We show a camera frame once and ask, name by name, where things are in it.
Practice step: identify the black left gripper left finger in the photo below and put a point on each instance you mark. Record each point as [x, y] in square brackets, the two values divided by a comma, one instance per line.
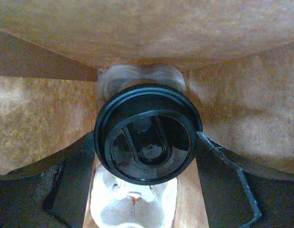
[50, 193]

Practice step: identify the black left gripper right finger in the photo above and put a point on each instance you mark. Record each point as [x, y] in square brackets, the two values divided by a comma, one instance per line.
[240, 193]

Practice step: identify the brown pulp cup carrier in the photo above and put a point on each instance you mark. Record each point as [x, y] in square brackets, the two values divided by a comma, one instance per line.
[113, 202]

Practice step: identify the green paper bag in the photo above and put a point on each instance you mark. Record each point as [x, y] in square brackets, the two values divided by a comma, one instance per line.
[237, 57]

